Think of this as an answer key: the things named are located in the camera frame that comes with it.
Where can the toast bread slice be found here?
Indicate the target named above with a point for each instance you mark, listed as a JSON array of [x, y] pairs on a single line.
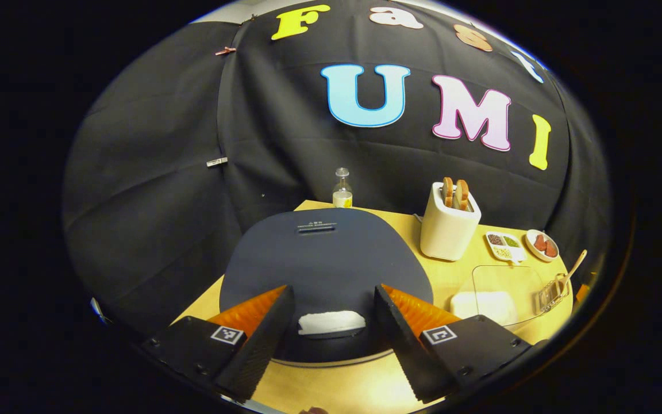
[[462, 195], [448, 192]]

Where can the red meat piece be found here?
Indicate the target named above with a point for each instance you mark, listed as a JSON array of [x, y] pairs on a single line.
[[551, 249], [540, 242]]

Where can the wooden spoon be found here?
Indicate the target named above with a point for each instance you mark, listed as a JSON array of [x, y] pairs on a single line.
[[573, 267]]

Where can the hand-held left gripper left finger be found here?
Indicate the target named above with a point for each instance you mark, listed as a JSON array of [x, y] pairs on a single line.
[[259, 345]]

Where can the small glass bottle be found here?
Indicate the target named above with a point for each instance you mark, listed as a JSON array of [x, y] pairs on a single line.
[[342, 192]]

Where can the orange cloth clip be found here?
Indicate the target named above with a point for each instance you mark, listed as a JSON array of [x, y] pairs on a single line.
[[225, 50]]

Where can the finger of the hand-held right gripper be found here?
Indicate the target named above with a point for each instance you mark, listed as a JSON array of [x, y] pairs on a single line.
[[582, 293]]

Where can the silver cloth clip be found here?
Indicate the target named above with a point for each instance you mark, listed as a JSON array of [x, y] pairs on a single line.
[[216, 161]]

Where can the black backdrop cloth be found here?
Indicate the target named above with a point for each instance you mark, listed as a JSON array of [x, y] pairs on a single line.
[[153, 172]]

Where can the round white plate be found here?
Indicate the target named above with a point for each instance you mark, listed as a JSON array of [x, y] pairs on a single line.
[[532, 247]]

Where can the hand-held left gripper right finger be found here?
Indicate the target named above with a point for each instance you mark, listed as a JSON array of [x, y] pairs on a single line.
[[403, 345]]

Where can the white toaster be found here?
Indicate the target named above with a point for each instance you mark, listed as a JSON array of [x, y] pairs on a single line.
[[449, 236]]

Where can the white divided bean dish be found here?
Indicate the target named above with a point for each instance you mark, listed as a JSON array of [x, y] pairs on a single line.
[[504, 247]]

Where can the clear plastic rice container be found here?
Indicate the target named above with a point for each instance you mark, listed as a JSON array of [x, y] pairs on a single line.
[[503, 279]]

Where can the dark blue rice cooker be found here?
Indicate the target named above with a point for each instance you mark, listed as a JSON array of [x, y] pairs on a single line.
[[325, 259]]

